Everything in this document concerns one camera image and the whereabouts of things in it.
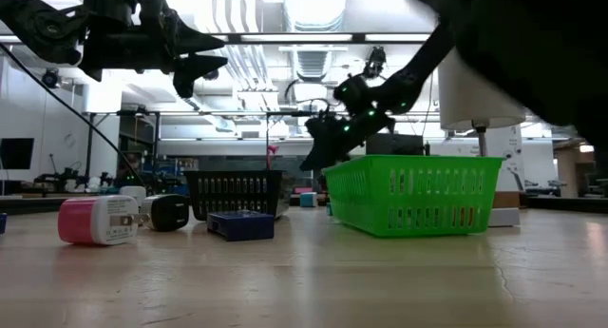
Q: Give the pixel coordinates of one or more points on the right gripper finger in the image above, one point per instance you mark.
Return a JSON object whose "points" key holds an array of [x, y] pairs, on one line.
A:
{"points": [[318, 161]]}

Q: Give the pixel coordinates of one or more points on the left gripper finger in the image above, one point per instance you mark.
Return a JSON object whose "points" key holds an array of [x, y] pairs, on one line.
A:
{"points": [[195, 64], [195, 42]]}

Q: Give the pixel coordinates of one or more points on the blue white charger cube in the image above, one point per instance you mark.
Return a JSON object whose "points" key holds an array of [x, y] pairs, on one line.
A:
{"points": [[308, 199]]}

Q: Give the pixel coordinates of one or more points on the green plastic basket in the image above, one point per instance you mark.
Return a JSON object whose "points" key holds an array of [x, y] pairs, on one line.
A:
{"points": [[413, 166]]}

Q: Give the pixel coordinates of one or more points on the white shade wooden table lamp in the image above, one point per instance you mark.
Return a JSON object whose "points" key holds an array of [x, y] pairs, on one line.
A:
{"points": [[475, 100]]}

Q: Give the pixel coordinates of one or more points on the black white charger cube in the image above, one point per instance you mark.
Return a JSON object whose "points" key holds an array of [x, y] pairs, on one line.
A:
{"points": [[170, 211]]}

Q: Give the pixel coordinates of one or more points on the pink white charger cube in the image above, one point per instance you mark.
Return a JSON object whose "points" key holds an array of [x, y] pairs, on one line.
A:
{"points": [[90, 219]]}

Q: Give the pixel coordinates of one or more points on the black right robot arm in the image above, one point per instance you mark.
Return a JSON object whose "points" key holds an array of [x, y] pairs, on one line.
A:
{"points": [[522, 43]]}

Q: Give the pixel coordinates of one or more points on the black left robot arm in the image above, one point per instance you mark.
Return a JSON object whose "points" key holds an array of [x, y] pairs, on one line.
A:
{"points": [[43, 28]]}

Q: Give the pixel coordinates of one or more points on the teal digital display module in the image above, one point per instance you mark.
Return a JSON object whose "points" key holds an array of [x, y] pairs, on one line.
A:
{"points": [[329, 209]]}

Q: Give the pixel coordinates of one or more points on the black monitor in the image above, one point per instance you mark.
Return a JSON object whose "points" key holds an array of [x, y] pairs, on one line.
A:
{"points": [[16, 153], [404, 145]]}

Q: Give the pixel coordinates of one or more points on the black plastic basket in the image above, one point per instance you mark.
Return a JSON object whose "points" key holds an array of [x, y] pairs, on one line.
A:
{"points": [[233, 195]]}

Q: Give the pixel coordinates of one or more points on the navy blue flat box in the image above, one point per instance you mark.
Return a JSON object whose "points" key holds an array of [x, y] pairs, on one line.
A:
{"points": [[240, 225]]}

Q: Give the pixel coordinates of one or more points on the white box device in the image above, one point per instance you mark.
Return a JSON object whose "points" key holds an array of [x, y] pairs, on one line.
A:
{"points": [[510, 147]]}

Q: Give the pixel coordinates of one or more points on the white digital display module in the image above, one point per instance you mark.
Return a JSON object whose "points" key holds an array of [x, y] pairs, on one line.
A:
{"points": [[504, 217]]}

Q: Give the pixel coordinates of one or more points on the dark blue digital display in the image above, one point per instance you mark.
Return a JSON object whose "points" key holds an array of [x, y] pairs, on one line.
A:
{"points": [[3, 222]]}

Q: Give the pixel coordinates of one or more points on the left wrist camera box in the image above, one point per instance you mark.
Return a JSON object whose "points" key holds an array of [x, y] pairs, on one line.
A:
{"points": [[111, 7]]}

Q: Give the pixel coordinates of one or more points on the black aluminium rig frame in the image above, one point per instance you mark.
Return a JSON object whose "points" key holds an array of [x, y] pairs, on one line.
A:
{"points": [[570, 203]]}

